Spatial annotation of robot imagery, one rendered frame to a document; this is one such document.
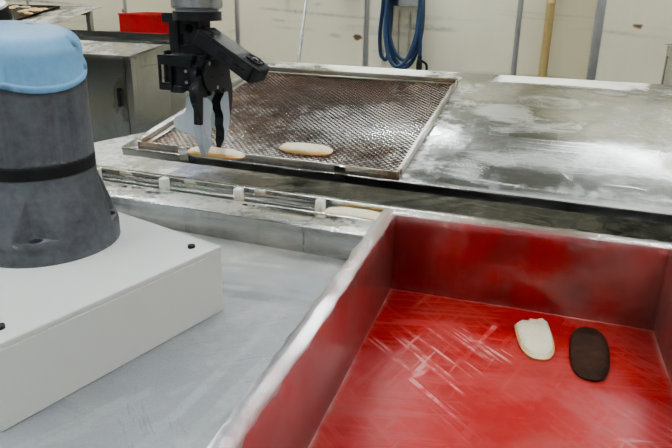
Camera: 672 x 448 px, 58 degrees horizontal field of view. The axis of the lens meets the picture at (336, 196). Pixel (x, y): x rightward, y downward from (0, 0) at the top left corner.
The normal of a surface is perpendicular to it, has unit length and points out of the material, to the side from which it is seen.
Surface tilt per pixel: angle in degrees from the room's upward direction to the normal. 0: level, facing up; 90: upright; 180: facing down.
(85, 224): 73
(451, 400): 0
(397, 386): 0
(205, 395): 0
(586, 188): 10
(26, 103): 90
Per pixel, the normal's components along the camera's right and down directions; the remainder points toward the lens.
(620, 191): -0.04, -0.88
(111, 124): -0.36, 0.29
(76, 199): 0.78, -0.10
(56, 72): 0.82, 0.15
